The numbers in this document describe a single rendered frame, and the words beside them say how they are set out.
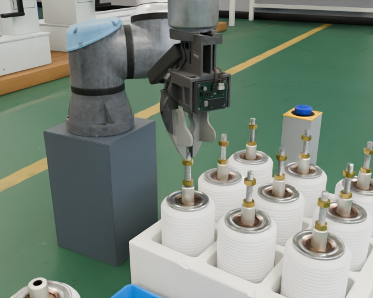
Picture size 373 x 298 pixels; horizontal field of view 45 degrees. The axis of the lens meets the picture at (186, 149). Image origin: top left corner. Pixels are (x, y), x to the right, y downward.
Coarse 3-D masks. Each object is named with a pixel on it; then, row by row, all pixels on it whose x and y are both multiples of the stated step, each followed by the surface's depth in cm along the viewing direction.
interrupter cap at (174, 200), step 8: (176, 192) 82; (200, 192) 82; (168, 200) 79; (176, 200) 79; (200, 200) 79; (208, 200) 79; (176, 208) 76; (184, 208) 76; (192, 208) 76; (200, 208) 76
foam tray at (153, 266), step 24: (144, 240) 80; (216, 240) 85; (144, 264) 80; (168, 264) 76; (192, 264) 74; (216, 264) 79; (144, 288) 82; (168, 288) 78; (192, 288) 74; (216, 288) 71; (240, 288) 69; (264, 288) 69; (360, 288) 69
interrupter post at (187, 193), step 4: (192, 184) 79; (184, 188) 77; (188, 188) 77; (192, 188) 78; (184, 192) 78; (188, 192) 77; (192, 192) 78; (184, 196) 78; (188, 196) 78; (192, 196) 78; (184, 200) 78; (188, 200) 78; (192, 200) 79
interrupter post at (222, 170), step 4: (220, 164) 86; (228, 164) 87; (220, 168) 87; (224, 168) 86; (228, 168) 87; (220, 172) 87; (224, 172) 87; (228, 172) 88; (220, 176) 87; (224, 176) 87
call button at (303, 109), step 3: (297, 105) 106; (300, 105) 106; (303, 105) 106; (306, 105) 106; (297, 108) 104; (300, 108) 104; (303, 108) 104; (306, 108) 104; (309, 108) 104; (297, 111) 104; (300, 111) 104; (303, 111) 103; (306, 111) 103; (309, 111) 104; (300, 114) 104; (303, 114) 104; (306, 114) 104
